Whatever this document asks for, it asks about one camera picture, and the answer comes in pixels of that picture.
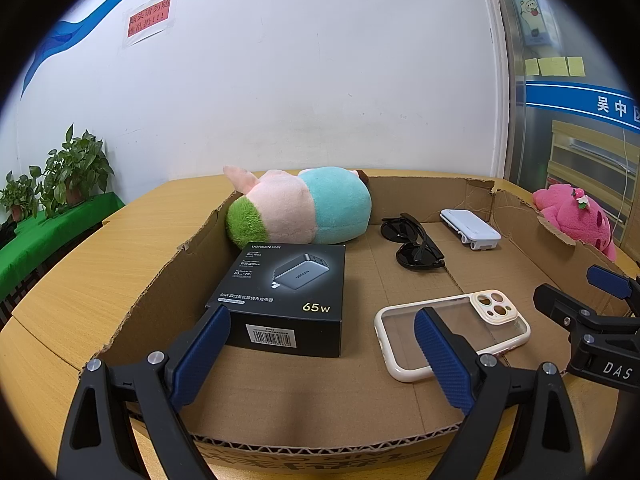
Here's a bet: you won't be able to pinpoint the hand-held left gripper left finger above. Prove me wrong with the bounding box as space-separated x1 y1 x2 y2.
59 304 232 480

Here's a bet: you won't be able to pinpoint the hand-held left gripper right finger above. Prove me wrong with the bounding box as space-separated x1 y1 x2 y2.
414 306 587 480

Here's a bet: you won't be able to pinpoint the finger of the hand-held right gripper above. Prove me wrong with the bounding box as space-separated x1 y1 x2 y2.
532 284 640 346
586 265 640 311

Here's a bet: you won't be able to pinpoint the clear beige phone case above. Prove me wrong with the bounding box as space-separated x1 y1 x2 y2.
374 289 531 385

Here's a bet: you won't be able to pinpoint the black charger box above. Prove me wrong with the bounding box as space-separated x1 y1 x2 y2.
205 242 348 359

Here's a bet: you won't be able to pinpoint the cardboard box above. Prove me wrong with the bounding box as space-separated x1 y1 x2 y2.
80 172 640 480

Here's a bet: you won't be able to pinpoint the black sunglasses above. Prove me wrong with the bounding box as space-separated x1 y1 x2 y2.
380 213 447 271

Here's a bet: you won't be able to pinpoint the white power bank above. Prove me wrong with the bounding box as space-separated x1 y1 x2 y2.
440 208 502 252

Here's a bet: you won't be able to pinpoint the pastel pink teal plush toy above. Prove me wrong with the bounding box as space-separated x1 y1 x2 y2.
222 165 374 250

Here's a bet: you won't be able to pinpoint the blue window banner strip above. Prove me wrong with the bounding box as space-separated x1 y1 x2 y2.
527 82 640 134

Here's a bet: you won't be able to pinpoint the green table cloth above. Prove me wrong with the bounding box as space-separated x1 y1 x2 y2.
0 192 126 302

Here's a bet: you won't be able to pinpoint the large potted green plant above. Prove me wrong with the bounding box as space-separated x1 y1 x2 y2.
37 122 116 217

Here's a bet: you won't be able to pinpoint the small potted green plant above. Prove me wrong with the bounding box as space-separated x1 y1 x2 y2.
0 164 42 224

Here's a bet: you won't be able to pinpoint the cartoon poster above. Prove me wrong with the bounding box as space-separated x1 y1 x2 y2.
514 0 557 47

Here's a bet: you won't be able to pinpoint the red paper wall sign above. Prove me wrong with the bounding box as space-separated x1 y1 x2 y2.
122 0 174 49

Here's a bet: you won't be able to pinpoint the blue wall decal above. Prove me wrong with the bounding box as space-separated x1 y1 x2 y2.
20 0 202 102

